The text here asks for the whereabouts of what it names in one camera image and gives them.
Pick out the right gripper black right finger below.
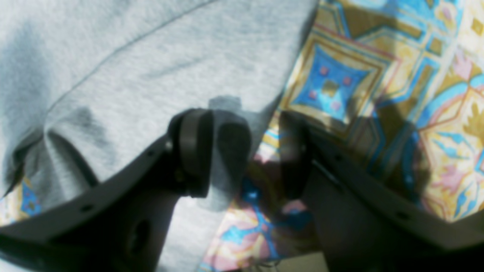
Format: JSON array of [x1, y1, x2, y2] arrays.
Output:
[[278, 111, 483, 272]]

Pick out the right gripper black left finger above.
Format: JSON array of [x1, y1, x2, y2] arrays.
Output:
[[1, 109, 251, 272]]

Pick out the grey T-shirt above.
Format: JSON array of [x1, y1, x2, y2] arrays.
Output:
[[1, 0, 319, 272]]

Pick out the colourful patterned tablecloth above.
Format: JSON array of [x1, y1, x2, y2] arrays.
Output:
[[0, 0, 484, 272]]

